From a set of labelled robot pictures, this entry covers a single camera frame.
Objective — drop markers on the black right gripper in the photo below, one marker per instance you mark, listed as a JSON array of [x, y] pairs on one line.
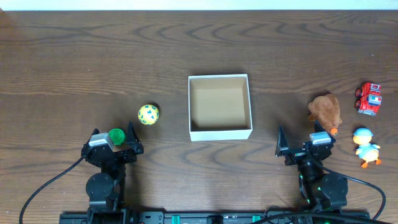
[[300, 154]]

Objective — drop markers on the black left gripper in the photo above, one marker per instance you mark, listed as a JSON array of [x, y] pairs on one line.
[[116, 152]]

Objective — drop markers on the green spinning top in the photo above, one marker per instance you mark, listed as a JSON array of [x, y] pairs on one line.
[[118, 136]]

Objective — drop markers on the brown plush toy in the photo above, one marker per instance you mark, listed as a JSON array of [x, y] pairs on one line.
[[326, 110]]

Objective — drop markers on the yellow letter ball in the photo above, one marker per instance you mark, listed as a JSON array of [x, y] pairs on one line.
[[148, 114]]

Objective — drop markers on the yellow duck toy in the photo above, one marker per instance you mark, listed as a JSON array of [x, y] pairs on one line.
[[366, 151]]

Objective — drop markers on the red toy truck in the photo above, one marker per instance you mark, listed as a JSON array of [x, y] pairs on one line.
[[368, 99]]

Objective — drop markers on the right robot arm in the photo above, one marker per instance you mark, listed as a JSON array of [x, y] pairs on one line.
[[323, 191]]

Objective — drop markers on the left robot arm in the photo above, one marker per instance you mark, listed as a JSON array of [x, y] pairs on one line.
[[106, 188]]

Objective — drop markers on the white cardboard box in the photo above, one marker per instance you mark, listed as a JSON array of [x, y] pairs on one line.
[[219, 107]]

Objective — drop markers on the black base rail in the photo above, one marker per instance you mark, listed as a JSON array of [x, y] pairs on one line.
[[166, 218]]

